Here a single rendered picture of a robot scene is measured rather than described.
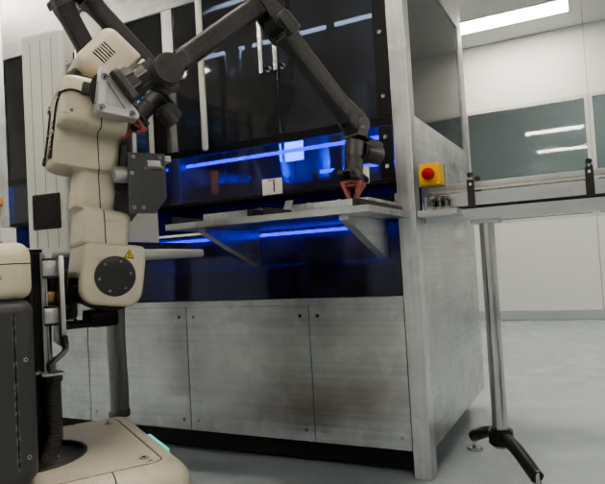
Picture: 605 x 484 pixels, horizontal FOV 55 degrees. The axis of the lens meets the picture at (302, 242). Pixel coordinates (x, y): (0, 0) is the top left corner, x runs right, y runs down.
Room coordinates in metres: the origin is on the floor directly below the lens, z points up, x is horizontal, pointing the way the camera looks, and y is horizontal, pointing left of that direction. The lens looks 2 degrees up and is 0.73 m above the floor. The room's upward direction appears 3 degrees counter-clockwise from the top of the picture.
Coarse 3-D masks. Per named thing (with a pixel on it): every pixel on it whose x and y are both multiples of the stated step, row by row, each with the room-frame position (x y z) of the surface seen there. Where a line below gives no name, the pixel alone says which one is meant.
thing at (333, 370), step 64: (448, 256) 2.32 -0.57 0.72; (128, 320) 2.50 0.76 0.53; (192, 320) 2.35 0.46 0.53; (256, 320) 2.22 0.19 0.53; (320, 320) 2.10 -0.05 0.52; (384, 320) 1.99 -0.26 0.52; (448, 320) 2.26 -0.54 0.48; (64, 384) 2.68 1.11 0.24; (192, 384) 2.36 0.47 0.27; (256, 384) 2.22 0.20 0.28; (320, 384) 2.10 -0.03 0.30; (384, 384) 2.00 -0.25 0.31; (448, 384) 2.20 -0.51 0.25
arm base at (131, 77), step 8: (136, 64) 1.43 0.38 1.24; (112, 72) 1.37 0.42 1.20; (120, 72) 1.37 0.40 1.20; (128, 72) 1.40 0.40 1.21; (136, 72) 1.41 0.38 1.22; (144, 72) 1.42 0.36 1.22; (120, 80) 1.37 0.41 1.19; (128, 80) 1.39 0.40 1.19; (136, 80) 1.41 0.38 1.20; (144, 80) 1.42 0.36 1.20; (152, 80) 1.44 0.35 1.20; (128, 88) 1.37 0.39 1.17; (136, 88) 1.41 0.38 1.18; (144, 88) 1.44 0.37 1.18; (128, 96) 1.40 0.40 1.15; (136, 96) 1.39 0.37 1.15
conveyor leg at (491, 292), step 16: (480, 224) 1.98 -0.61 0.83; (480, 240) 1.99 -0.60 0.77; (496, 272) 1.98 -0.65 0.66; (496, 288) 1.97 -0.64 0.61; (496, 304) 1.97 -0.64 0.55; (496, 320) 1.97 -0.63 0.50; (496, 336) 1.97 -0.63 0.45; (496, 352) 1.97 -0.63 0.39; (496, 368) 1.97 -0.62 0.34; (496, 384) 1.97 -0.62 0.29; (496, 400) 1.97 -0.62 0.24; (496, 416) 1.97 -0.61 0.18; (496, 448) 1.98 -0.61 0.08
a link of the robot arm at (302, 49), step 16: (288, 16) 1.61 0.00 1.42; (288, 32) 1.62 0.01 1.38; (288, 48) 1.66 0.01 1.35; (304, 48) 1.67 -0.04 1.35; (304, 64) 1.68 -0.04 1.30; (320, 64) 1.70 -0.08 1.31; (320, 80) 1.70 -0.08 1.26; (320, 96) 1.75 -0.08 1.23; (336, 96) 1.73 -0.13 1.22; (336, 112) 1.76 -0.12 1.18; (352, 112) 1.75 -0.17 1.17; (352, 128) 1.77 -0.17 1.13; (368, 128) 1.78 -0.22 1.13
